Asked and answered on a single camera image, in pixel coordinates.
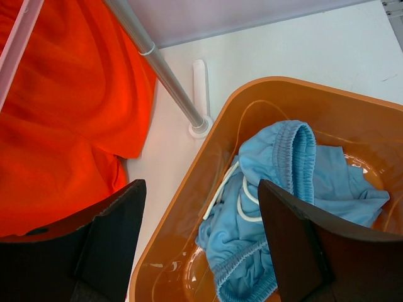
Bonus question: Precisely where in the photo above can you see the orange shorts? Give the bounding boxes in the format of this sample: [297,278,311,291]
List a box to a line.
[1,1,156,237]

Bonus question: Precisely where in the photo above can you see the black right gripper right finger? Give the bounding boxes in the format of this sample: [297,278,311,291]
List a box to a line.
[258,180,402,301]

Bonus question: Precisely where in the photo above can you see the light blue shorts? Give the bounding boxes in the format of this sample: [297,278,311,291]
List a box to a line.
[196,120,397,301]

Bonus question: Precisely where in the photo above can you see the orange plastic basket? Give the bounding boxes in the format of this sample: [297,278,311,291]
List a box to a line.
[128,77,402,301]

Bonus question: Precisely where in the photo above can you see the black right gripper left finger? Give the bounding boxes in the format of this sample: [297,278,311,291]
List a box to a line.
[1,179,147,301]

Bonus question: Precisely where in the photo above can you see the pink plastic hanger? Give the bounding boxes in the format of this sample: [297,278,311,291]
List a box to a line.
[1,0,44,109]

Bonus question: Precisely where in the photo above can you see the silver clothes rack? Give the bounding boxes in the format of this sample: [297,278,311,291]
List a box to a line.
[105,0,213,139]

